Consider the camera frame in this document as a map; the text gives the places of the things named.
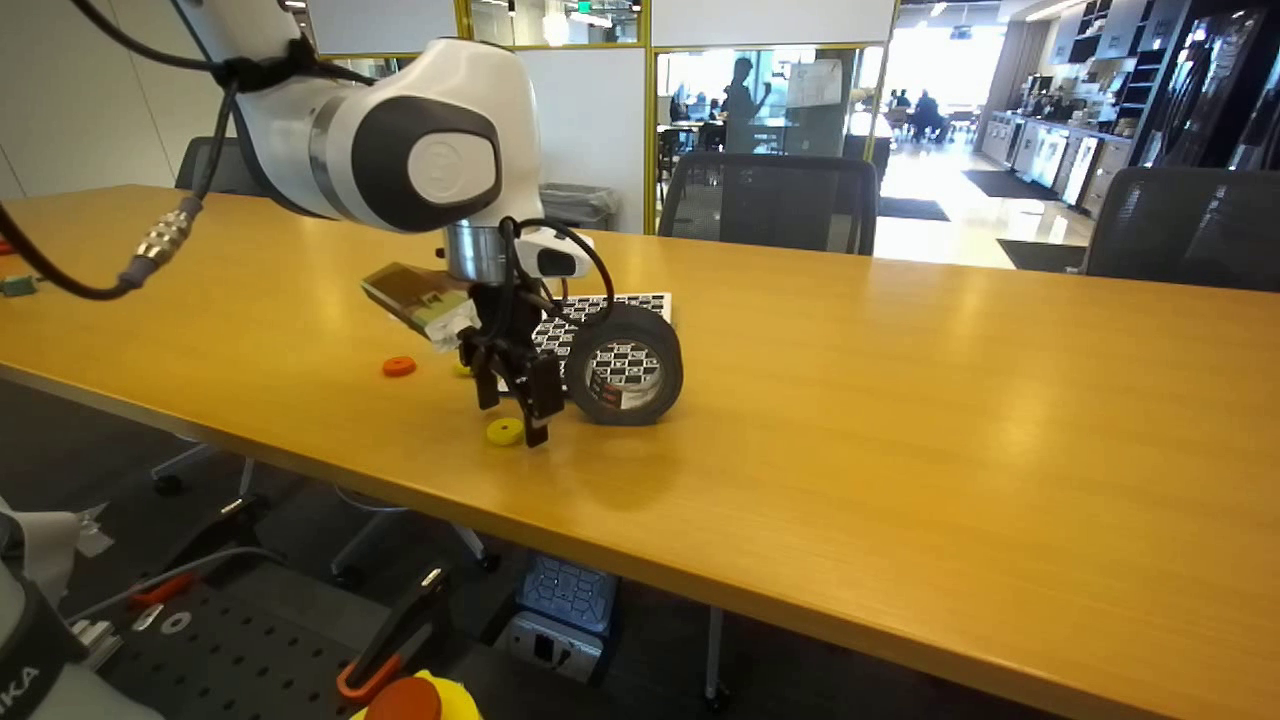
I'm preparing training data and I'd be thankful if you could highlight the black white calibration board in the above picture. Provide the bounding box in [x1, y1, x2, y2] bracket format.
[533, 296, 662, 391]

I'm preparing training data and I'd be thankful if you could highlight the orange disc front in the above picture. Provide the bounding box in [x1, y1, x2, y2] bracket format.
[379, 357, 416, 380]

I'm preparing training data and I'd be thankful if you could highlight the yellow emergency stop button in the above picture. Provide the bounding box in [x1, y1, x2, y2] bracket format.
[353, 672, 486, 720]

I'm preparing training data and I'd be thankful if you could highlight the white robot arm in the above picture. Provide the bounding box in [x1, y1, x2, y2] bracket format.
[173, 0, 571, 444]

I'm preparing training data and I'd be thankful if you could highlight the black tape roll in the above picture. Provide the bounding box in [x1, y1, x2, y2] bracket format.
[563, 304, 686, 424]

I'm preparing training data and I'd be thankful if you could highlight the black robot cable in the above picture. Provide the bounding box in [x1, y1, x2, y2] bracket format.
[0, 0, 376, 304]

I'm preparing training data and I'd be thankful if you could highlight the yellow disc table edge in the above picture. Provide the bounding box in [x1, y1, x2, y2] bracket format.
[486, 417, 524, 447]

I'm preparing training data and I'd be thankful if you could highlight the office chair right side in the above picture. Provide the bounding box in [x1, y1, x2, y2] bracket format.
[177, 137, 273, 197]

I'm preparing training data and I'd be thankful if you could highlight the grey chair far right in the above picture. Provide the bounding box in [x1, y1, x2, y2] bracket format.
[1083, 169, 1280, 291]

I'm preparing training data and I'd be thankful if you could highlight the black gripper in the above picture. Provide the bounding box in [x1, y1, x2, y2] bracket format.
[461, 278, 563, 447]

